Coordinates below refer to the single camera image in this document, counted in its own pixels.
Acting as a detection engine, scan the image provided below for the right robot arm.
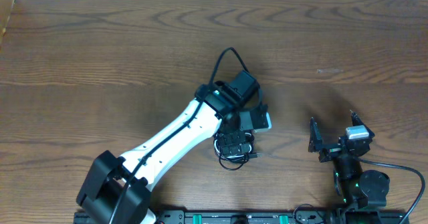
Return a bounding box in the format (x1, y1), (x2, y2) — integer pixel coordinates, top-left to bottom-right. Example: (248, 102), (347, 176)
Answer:
(308, 112), (390, 223)

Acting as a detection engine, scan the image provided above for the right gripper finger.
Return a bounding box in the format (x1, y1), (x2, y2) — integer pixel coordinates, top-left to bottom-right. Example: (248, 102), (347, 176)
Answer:
(350, 112), (375, 138)
(308, 117), (324, 152)

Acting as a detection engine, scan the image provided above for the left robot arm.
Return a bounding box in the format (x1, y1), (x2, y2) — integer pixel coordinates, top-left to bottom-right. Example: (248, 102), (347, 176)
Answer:
(76, 70), (259, 223)

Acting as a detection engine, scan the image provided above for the black usb cable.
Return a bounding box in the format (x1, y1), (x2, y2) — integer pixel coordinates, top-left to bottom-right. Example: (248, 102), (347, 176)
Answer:
(213, 132), (260, 171)

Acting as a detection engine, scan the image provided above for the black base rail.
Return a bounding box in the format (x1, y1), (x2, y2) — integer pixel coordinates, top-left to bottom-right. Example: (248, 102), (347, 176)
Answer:
(73, 209), (409, 224)

